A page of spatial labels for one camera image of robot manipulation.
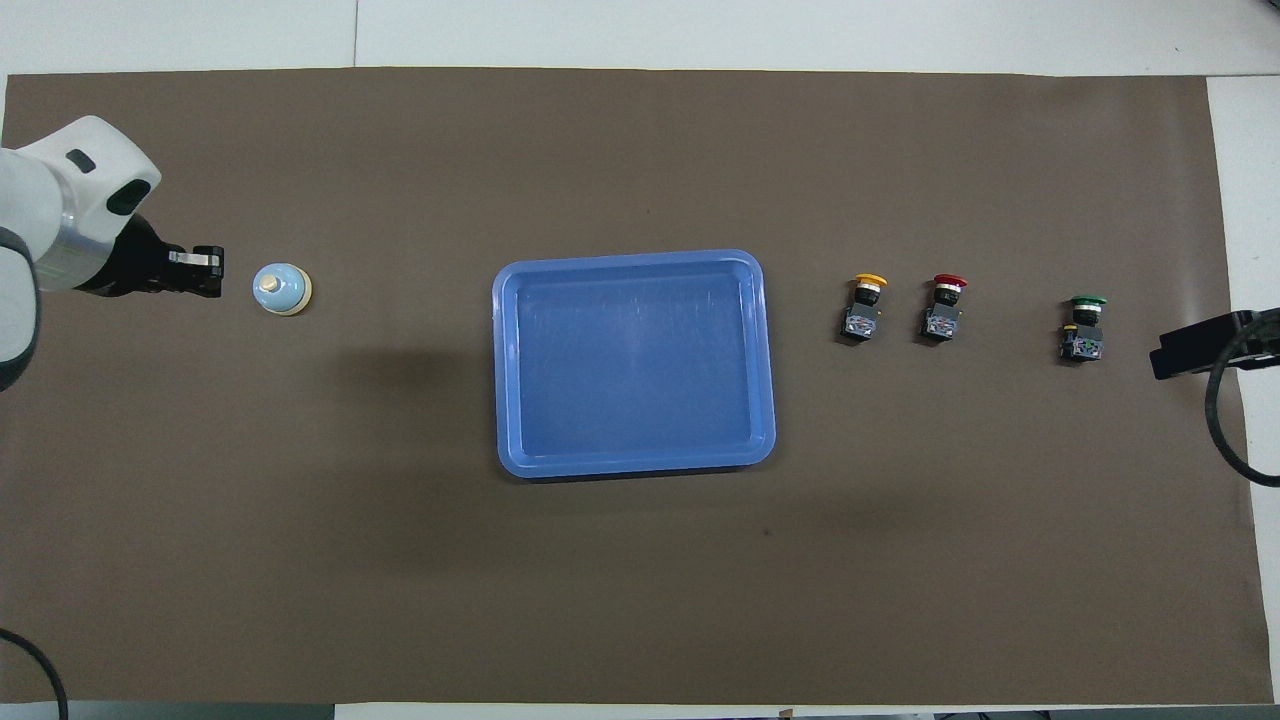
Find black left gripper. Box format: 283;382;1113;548
75;215;226;299

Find light blue desk bell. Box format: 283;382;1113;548
252;262;313;317

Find blue plastic tray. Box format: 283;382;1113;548
492;249;777;479

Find yellow push button switch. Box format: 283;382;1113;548
840;272;889;344

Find brown table mat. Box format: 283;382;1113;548
0;68;1256;706

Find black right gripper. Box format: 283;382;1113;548
1150;308;1280;381

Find green push button switch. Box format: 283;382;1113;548
1058;295;1109;364

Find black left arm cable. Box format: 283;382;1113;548
0;628;68;720

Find red push button switch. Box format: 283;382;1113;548
920;273;969;343

